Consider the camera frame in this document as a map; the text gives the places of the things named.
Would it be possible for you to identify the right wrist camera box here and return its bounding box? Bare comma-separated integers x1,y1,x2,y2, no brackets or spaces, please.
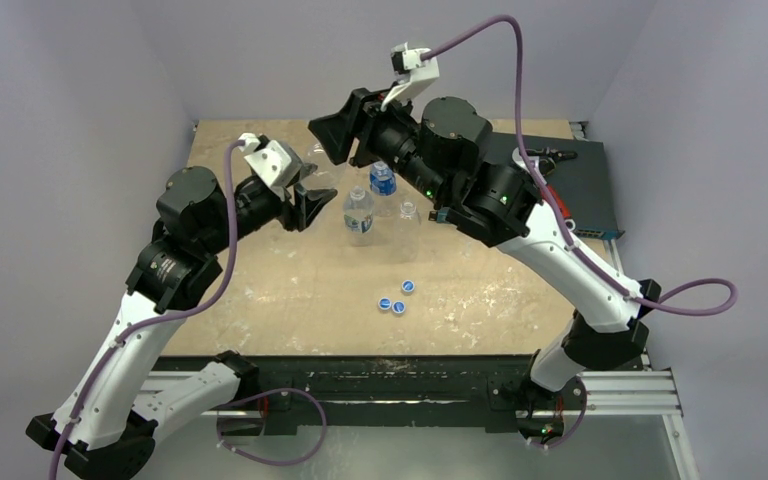
380,43,440,111

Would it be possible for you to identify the red adjustable wrench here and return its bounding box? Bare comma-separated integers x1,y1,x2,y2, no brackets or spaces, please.
512,148,572,220

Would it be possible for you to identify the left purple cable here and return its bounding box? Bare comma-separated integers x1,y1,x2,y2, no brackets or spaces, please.
47,139,246,480

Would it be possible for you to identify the clear bottle white cap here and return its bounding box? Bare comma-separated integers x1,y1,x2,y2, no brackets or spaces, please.
393,201,421,262

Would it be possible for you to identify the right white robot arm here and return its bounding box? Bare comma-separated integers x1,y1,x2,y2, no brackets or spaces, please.
308,88,661,407

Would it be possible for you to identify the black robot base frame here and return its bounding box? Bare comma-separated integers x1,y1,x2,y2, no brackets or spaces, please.
158,354,591,439

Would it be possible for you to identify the green label water bottle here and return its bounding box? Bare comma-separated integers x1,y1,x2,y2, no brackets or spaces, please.
343,186,374,246

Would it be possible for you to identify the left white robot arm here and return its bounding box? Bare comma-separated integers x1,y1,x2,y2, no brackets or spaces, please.
26,167,336,479

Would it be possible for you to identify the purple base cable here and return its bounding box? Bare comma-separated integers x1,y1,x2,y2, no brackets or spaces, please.
215,386,327,466

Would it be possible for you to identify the dark network switch box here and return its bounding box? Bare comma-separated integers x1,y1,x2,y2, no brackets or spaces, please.
428,132,625,241

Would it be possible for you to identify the clear bottle blue cap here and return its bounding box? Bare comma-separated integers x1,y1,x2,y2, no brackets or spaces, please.
300,143,347,190

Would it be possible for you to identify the blue label Pocari bottle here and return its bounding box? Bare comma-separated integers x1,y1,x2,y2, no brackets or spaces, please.
369,161,397,198

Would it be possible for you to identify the blue white bottle cap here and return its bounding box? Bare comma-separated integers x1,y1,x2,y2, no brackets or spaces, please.
391,301,406,315

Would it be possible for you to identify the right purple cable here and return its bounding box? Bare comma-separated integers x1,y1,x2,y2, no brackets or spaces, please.
423,14,739,318

